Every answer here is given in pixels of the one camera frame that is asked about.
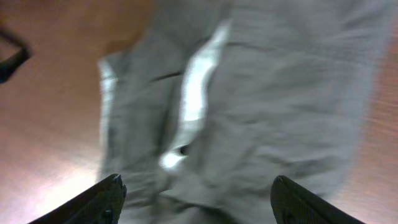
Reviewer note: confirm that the grey shorts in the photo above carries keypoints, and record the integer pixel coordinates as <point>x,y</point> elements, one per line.
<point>220,97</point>

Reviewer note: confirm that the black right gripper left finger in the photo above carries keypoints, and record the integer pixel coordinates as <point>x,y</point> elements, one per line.
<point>100,204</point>

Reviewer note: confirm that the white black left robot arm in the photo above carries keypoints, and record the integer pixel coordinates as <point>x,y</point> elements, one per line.
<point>11,64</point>

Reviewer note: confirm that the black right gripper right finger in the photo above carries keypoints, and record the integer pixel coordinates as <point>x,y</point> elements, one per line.
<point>293,204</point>

